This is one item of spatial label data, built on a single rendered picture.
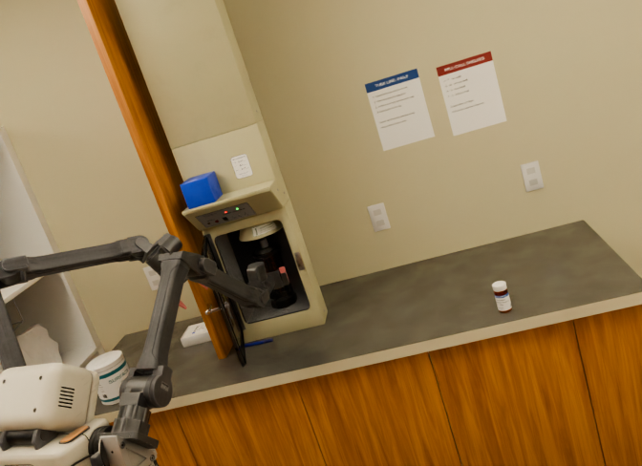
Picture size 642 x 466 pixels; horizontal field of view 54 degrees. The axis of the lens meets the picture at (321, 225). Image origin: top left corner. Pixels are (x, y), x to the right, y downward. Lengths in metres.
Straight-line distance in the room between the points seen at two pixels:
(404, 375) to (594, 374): 0.59
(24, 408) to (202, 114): 1.09
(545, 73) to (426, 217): 0.72
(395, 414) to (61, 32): 1.96
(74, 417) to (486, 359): 1.22
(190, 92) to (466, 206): 1.19
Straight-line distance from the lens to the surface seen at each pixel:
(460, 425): 2.22
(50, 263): 2.04
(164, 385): 1.61
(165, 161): 2.31
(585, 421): 2.27
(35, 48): 2.90
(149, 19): 2.23
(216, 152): 2.20
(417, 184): 2.59
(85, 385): 1.65
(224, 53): 2.15
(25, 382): 1.66
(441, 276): 2.44
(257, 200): 2.11
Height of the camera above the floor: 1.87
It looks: 15 degrees down
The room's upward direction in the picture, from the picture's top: 18 degrees counter-clockwise
